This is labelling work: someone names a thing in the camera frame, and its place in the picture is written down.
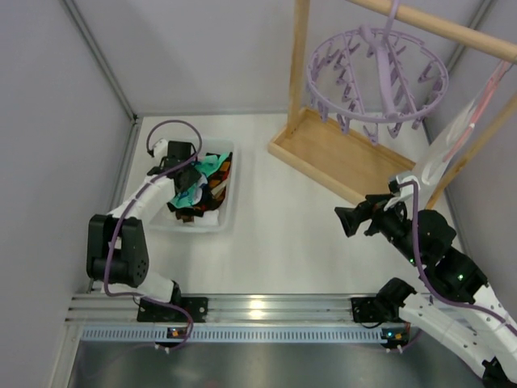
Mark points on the white plastic bin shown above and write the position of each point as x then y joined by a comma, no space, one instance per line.
165,220

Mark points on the wooden hanger rack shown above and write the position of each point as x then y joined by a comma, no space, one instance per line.
347,164

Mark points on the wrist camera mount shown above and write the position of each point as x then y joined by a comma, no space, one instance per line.
159,149
402,186

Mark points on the perforated cable duct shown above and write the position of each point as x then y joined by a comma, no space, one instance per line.
237,335

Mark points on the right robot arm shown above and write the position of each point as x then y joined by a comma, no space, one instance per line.
462,312

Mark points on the teal sock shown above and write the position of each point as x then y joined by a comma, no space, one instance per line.
208,165
191,196

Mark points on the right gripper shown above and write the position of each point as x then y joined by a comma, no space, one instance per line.
364,218

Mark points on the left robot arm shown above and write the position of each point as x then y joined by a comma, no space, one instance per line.
117,252

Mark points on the purple round clip hanger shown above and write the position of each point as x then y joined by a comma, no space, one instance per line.
375,75

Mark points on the pile of socks in bin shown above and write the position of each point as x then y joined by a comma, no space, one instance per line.
214,194

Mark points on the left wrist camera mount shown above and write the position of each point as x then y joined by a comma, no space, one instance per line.
159,149

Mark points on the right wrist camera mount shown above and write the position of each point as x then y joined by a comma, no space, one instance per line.
402,186

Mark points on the aluminium rail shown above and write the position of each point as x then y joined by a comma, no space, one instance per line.
225,308

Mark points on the clear plastic bag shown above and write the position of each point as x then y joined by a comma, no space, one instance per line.
430,168

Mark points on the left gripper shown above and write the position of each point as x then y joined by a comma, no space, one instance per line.
187,178

